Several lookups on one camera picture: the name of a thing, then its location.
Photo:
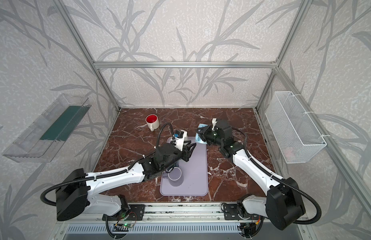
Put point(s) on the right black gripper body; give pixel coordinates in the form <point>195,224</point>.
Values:
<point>205,132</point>

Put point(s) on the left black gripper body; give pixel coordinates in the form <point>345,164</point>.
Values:
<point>183,149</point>

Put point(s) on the light blue mug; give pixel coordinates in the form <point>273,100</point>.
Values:
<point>197,137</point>

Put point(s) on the white mug red interior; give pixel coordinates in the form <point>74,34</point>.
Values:
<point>152,122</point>

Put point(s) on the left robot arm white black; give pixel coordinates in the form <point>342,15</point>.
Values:
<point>82,193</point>

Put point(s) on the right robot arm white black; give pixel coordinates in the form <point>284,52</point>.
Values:
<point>284,203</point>

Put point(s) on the lavender purple mug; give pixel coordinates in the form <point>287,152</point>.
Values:
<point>175,177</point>

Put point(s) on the lavender rectangular tray mat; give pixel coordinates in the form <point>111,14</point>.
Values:
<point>194,173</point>

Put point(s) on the green circuit board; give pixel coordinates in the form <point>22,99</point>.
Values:
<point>123,227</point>

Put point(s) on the green pad in bin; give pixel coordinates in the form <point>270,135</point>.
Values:
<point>66,123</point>

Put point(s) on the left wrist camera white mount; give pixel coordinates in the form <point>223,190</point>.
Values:
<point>179,138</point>

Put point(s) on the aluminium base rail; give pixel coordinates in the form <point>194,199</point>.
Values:
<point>176,212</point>

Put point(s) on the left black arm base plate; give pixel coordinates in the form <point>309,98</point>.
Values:
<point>135,213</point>

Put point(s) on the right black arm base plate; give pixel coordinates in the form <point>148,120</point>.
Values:
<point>233,212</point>

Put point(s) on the white wire mesh basket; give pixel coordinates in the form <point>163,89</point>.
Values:
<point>298,138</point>

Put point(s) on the clear plastic wall bin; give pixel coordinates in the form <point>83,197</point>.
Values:
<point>28,148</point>

